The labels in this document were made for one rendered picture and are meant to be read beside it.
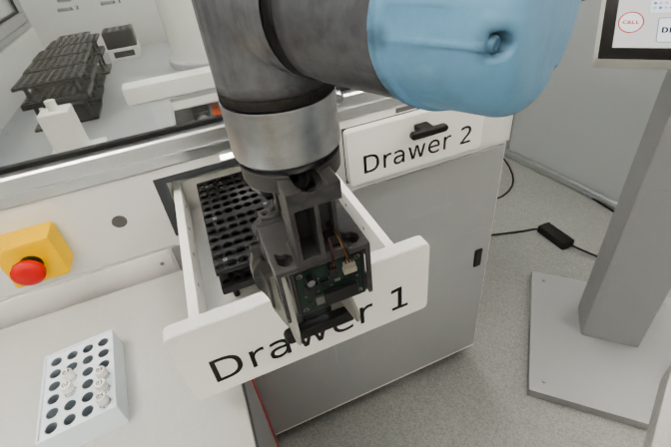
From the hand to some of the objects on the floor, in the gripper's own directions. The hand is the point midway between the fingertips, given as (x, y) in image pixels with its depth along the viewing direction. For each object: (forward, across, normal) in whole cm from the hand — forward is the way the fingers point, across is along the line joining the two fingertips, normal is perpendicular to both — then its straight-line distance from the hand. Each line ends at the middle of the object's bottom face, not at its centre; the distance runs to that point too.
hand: (315, 311), depth 41 cm
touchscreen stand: (+90, +95, +18) cm, 132 cm away
